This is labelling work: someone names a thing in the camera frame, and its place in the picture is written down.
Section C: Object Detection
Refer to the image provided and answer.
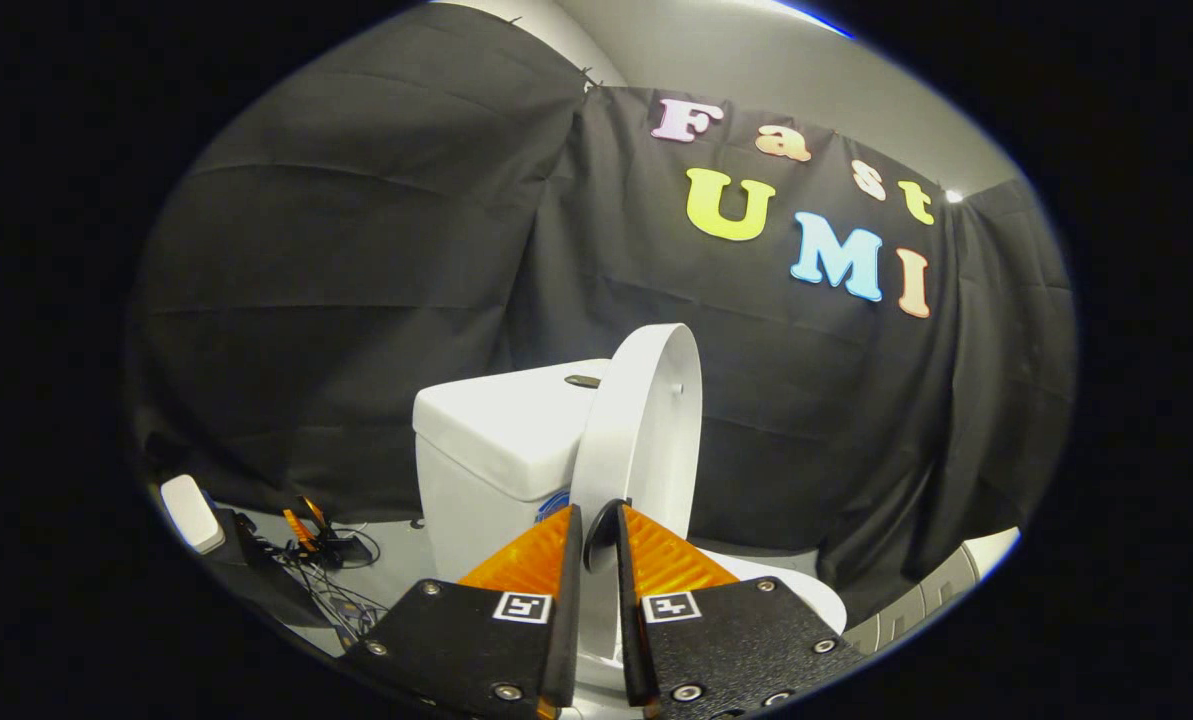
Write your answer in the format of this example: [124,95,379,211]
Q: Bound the orange and black tool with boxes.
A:
[284,497,335,553]

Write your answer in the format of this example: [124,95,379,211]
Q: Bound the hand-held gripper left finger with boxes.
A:
[339,503,584,719]

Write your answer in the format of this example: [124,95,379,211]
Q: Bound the black backdrop cloth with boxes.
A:
[126,0,1077,631]

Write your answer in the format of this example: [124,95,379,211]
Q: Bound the small white device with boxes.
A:
[159,475,227,556]

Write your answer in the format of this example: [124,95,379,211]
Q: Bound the white drawer cabinet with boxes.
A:
[841,527,1022,656]

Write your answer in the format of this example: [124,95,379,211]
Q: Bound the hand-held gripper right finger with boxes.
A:
[616,503,862,719]

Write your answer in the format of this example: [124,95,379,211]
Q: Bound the white toilet tank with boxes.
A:
[413,358,612,583]

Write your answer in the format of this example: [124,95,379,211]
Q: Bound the black floor cables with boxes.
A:
[281,530,389,646]

